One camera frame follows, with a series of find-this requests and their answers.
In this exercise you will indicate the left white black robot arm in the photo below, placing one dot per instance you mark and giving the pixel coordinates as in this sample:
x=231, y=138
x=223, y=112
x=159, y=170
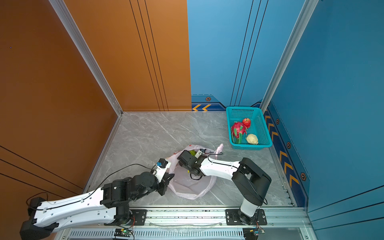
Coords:
x=108, y=205

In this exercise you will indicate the red dragon fruit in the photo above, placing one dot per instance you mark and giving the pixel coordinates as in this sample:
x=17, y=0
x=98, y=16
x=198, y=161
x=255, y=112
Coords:
x=238, y=130

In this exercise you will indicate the left aluminium corner post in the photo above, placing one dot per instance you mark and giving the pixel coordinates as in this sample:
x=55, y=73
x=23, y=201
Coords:
x=74, y=32

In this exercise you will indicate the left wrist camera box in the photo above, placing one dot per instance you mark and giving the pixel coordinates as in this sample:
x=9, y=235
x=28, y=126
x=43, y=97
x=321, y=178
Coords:
x=161, y=168

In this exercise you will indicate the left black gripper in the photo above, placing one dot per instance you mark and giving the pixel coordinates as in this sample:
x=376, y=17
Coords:
x=165, y=182

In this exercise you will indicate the aluminium corner post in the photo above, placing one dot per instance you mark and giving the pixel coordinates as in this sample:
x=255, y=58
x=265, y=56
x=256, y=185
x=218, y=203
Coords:
x=74, y=32
x=301, y=23

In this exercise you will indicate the right small circuit board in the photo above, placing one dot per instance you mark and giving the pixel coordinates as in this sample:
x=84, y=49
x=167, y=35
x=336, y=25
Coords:
x=252, y=233

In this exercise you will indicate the beige round fruit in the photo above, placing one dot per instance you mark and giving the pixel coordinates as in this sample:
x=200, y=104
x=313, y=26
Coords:
x=252, y=139

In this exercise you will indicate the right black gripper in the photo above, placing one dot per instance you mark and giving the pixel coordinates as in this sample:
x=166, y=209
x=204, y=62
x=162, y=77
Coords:
x=183, y=165

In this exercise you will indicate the right aluminium corner post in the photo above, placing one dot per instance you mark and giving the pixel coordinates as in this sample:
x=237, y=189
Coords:
x=301, y=23

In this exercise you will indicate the red apple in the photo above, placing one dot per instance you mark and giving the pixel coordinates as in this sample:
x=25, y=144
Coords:
x=247, y=122

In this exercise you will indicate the teal plastic mesh basket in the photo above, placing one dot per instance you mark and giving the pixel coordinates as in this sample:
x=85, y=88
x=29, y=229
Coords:
x=258, y=127

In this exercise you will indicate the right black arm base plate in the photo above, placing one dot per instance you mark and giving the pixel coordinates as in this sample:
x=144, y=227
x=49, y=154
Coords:
x=236, y=217

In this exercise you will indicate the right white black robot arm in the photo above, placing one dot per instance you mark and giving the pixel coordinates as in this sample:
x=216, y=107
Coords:
x=252, y=182

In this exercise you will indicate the left green circuit board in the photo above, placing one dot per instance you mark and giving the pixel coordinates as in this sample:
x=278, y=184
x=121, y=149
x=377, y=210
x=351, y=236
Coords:
x=123, y=234

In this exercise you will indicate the aluminium front rail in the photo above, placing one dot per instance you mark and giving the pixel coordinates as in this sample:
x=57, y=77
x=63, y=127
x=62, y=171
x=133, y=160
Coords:
x=202, y=223

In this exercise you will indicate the pink plastic bag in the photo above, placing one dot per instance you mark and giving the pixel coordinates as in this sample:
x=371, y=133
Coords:
x=181, y=184

